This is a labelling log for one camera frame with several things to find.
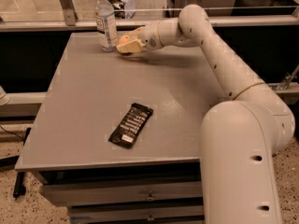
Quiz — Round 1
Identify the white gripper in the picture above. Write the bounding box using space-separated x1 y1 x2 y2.
117 22 162 54

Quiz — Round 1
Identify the orange fruit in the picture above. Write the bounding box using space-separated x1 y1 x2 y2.
119 35 130 45

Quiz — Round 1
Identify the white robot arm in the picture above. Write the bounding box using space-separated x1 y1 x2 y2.
117 5 295 224

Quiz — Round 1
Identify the clear plastic water bottle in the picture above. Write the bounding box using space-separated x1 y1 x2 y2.
95 0 118 52

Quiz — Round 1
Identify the white spray bottle background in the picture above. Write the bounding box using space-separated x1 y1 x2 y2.
108 0 135 19

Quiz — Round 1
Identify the metal window railing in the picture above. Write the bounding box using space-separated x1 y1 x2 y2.
0 0 299 32

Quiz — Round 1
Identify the black snack bar wrapper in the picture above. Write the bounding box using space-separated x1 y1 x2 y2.
108 103 153 149

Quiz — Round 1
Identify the grey drawer cabinet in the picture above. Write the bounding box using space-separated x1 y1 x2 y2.
16 33 225 212

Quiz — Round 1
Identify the white object left edge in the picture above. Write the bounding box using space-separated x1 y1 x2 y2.
0 86 9 105

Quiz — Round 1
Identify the top grey drawer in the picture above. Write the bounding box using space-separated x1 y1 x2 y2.
39 179 203 206

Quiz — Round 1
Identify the grey drawer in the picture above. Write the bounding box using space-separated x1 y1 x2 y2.
68 203 205 224
39 179 203 206

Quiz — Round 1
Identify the metal floor bracket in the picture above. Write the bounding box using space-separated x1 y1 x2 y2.
271 64 299 91

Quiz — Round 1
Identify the black cable on floor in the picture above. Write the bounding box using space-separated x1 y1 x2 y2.
0 124 33 200

